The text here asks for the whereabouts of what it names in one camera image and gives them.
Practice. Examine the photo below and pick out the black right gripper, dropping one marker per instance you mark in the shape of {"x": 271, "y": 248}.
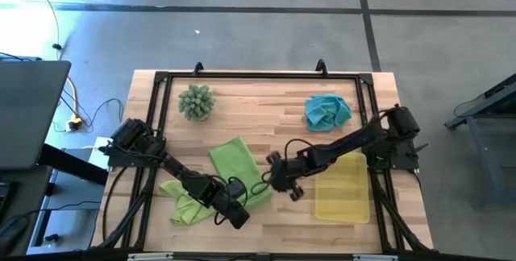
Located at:
{"x": 284, "y": 172}

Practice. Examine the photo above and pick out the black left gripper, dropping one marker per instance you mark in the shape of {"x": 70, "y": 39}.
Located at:
{"x": 234, "y": 214}

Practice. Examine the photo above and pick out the lime green microfiber towel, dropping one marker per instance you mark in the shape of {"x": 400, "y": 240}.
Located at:
{"x": 185, "y": 212}

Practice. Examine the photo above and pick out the yellow translucent plastic basket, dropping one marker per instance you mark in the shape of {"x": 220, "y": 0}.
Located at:
{"x": 342, "y": 196}

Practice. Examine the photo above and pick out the teal microfiber towel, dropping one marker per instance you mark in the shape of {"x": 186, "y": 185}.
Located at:
{"x": 326, "y": 112}

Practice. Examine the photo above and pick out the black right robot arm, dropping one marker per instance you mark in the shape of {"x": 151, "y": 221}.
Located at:
{"x": 350, "y": 142}

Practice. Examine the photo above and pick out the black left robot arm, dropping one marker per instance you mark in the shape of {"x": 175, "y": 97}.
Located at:
{"x": 189, "y": 180}

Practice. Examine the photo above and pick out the potted green succulent plant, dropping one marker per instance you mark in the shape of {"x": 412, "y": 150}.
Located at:
{"x": 196, "y": 103}

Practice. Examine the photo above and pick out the grey desk base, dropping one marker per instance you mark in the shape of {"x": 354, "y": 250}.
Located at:
{"x": 68, "y": 229}

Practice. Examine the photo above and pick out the black desk beam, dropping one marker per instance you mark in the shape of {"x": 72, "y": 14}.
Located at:
{"x": 72, "y": 164}

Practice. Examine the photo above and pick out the yellow power plug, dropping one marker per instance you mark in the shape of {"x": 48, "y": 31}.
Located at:
{"x": 74, "y": 123}

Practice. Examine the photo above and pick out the dark metal cart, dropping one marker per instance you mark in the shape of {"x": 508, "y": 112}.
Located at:
{"x": 475, "y": 152}

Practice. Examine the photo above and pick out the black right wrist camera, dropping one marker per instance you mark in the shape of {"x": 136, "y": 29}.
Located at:
{"x": 297, "y": 193}

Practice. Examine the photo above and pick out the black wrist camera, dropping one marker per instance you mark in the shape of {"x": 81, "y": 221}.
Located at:
{"x": 235, "y": 188}
{"x": 297, "y": 193}

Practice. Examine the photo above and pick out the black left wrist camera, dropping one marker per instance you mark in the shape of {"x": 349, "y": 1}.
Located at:
{"x": 235, "y": 188}

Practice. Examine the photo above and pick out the white bracket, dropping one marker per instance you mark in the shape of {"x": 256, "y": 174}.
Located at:
{"x": 375, "y": 257}
{"x": 149, "y": 256}

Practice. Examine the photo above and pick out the black aluminium table frame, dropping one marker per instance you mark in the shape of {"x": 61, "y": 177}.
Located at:
{"x": 262, "y": 75}

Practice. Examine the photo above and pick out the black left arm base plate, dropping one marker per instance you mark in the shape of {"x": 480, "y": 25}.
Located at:
{"x": 121, "y": 160}

